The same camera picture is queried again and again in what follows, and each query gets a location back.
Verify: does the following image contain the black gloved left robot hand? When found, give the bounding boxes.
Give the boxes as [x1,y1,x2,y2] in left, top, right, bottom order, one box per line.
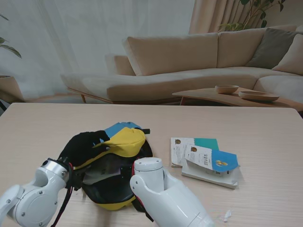
[62,130,111,167]

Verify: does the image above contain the yellow and blue school bag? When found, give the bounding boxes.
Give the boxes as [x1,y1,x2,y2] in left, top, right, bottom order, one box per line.
[62,122,157,211]

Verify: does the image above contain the blue and white cover book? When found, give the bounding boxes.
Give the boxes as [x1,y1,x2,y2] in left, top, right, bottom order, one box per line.
[181,143,240,190]

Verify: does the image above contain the beige plant pot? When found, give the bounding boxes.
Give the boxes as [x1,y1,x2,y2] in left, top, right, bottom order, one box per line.
[0,75,25,103]

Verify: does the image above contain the sheer white curtain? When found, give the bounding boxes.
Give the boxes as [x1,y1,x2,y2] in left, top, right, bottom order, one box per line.
[0,0,197,103]

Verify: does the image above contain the pale green leafy plant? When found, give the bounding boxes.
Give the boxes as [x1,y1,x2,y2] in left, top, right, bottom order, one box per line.
[0,13,22,59]

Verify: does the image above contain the teal and white cover book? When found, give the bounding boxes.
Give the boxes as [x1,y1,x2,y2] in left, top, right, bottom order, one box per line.
[170,136,220,169]

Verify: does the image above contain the beige sofa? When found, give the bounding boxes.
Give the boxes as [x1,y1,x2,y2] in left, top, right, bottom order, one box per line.
[61,25,303,105]

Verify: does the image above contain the wooden coffee table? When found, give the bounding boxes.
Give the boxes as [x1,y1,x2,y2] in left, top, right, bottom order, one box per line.
[172,87,303,112]

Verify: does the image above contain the small deep wooden bowl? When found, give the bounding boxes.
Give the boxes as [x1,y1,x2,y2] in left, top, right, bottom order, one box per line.
[214,84,240,95]

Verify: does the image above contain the white paper scrap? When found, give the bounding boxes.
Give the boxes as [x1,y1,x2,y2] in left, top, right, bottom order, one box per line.
[221,209,232,223]

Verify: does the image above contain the wide shallow wooden bowl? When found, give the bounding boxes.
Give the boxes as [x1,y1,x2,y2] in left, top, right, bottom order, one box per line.
[238,90,280,103]

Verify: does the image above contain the beige curtain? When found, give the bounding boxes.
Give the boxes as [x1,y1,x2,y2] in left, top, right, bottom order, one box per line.
[188,0,303,35]

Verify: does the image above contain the grey cushion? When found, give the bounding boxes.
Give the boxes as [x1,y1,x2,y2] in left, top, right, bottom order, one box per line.
[246,27,303,69]

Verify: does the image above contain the tall green leafy plant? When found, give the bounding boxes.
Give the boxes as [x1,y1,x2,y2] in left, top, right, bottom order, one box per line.
[217,0,287,33]

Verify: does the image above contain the beige cushion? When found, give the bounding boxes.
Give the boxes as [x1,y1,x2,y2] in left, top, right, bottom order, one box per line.
[272,34,303,76]

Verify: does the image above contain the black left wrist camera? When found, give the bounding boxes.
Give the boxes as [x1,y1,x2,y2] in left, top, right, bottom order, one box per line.
[69,163,84,192]

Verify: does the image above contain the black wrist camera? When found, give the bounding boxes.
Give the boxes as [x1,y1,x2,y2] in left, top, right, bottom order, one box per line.
[69,163,84,192]
[119,163,134,182]

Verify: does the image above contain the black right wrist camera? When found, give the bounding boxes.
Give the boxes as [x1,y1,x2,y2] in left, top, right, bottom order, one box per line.
[119,163,134,182]

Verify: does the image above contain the red black left arm cables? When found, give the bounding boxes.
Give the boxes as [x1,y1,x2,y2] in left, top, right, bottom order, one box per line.
[50,160,74,227]

